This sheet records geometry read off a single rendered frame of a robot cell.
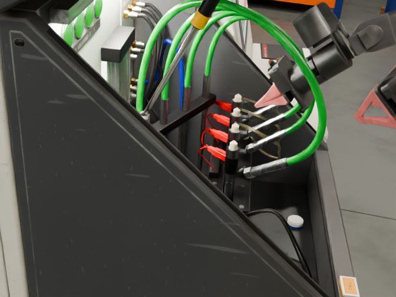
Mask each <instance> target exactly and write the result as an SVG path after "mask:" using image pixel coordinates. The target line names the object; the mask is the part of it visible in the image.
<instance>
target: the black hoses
mask: <svg viewBox="0 0 396 297"><path fill-rule="evenodd" d="M147 6H148V7H150V8H152V9H153V10H154V11H155V13H156V14H157V15H158V16H159V18H160V19H161V18H162V17H163V16H162V14H161V12H160V11H159V10H158V9H157V8H156V7H155V6H154V5H153V4H151V3H145V4H144V7H147ZM141 12H147V13H148V14H149V15H150V16H151V17H152V18H153V20H154V21H155V23H156V25H157V23H158V22H159V21H158V19H157V18H156V16H155V15H154V14H153V13H152V12H151V11H150V10H149V9H147V8H141ZM137 17H138V18H144V19H145V20H146V21H147V23H148V24H149V26H150V28H151V30H152V32H153V30H154V25H153V23H152V21H151V20H150V19H149V17H148V16H147V15H145V14H137ZM165 37H166V26H165V27H164V28H163V30H162V36H161V33H160V35H159V36H158V41H156V43H155V45H154V47H153V54H151V56H150V58H151V59H152V66H151V73H150V78H149V82H148V86H147V89H146V93H145V96H143V110H144V109H145V108H146V107H147V105H148V103H149V101H150V100H151V98H152V96H153V94H154V93H155V91H156V89H157V87H158V86H159V84H160V82H161V81H162V79H163V71H162V69H161V66H160V64H159V63H160V59H161V55H162V52H163V47H164V40H165ZM144 50H145V49H141V50H140V53H144ZM157 70H158V71H159V74H160V76H159V80H158V81H157V83H156V84H155V86H154V88H153V90H152V91H151V88H152V86H153V83H154V79H155V77H156V74H157ZM150 91H151V93H150ZM130 104H131V105H132V106H133V107H136V104H135V103H132V102H131V101H130ZM151 112H152V113H153V114H154V116H155V118H156V119H157V120H160V116H159V114H158V112H157V110H156V109H155V108H154V107H153V108H152V109H151Z"/></svg>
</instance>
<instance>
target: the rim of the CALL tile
mask: <svg viewBox="0 0 396 297"><path fill-rule="evenodd" d="M342 277H343V278H352V279H354V281H355V286H356V290H357V295H353V294H348V293H345V290H344V284H343V280H342ZM339 278H340V283H341V289H342V296H346V297H359V291H358V286H357V280H356V278H353V277H348V276H340V277H339Z"/></svg>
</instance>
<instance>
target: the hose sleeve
mask: <svg viewBox="0 0 396 297"><path fill-rule="evenodd" d="M287 158H288V157H286V158H283V159H279V160H275V161H272V162H269V163H265V164H260V165H258V166H255V167H252V168H251V174H252V175H253V176H258V175H261V174H265V173H269V172H272V171H276V170H281V169H285V168H287V167H290V166H289V165H288V164H287Z"/></svg>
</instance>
